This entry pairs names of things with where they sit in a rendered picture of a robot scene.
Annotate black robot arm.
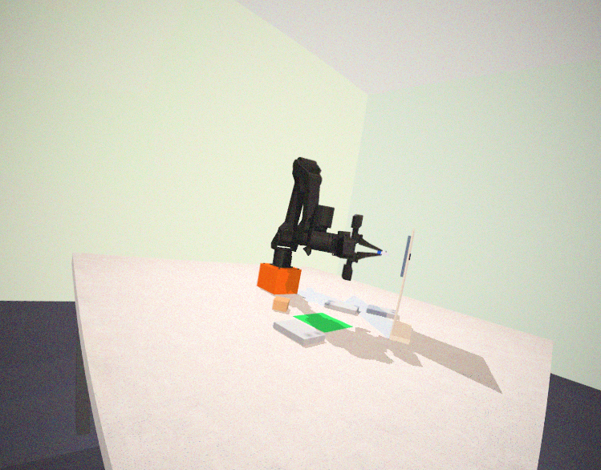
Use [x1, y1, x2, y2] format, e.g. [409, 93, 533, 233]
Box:
[269, 157, 355, 268]

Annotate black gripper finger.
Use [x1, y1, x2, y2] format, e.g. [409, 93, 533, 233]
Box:
[355, 252, 382, 263]
[358, 234, 383, 252]

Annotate green square marking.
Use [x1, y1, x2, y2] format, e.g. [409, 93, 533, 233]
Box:
[293, 313, 352, 332]

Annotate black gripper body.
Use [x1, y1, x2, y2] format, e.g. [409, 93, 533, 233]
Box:
[327, 214, 363, 281]

